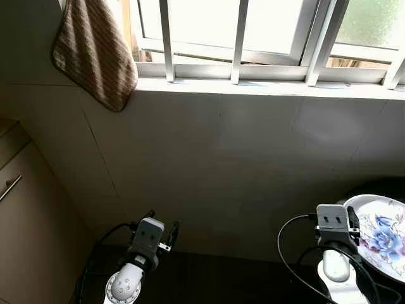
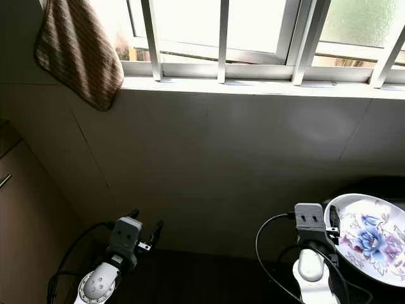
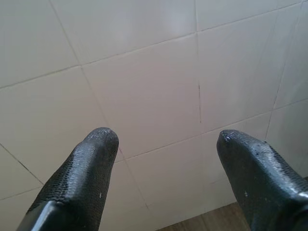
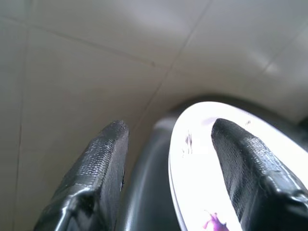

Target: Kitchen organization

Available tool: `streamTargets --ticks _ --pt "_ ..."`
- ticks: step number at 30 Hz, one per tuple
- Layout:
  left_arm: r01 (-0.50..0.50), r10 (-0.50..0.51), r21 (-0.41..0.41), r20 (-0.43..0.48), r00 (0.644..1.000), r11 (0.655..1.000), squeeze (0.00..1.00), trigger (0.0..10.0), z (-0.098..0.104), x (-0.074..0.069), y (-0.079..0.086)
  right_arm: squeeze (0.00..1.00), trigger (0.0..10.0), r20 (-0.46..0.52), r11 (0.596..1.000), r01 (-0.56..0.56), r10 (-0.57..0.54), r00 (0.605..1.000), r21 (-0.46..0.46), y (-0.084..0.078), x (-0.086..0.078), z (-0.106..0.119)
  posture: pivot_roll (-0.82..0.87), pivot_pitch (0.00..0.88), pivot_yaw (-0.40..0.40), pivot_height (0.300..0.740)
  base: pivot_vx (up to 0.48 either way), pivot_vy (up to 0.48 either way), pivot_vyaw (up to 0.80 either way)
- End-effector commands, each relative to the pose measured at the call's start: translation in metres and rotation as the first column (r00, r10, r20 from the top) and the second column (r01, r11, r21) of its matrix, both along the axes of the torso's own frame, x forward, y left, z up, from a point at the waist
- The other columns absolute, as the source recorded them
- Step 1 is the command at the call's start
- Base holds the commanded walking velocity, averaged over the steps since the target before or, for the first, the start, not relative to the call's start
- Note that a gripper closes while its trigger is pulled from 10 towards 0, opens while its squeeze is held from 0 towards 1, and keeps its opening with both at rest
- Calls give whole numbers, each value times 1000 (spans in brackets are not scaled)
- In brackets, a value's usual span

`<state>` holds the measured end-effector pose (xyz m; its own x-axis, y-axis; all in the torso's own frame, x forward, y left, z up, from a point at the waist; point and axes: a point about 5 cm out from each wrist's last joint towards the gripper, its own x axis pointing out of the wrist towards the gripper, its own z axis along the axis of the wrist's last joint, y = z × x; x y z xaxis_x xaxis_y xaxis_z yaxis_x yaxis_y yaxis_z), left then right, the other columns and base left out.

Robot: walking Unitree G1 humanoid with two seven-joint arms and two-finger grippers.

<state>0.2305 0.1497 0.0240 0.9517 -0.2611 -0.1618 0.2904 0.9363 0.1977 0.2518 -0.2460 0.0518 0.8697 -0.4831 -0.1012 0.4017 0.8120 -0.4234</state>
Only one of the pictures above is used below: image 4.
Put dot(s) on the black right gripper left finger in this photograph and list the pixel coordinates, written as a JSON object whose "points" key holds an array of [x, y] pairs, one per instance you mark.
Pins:
{"points": [[91, 173]]}

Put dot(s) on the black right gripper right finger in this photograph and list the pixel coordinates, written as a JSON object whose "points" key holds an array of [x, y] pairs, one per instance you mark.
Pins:
{"points": [[252, 173]]}

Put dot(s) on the white plate with purple print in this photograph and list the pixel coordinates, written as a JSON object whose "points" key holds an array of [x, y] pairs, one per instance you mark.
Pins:
{"points": [[192, 168]]}

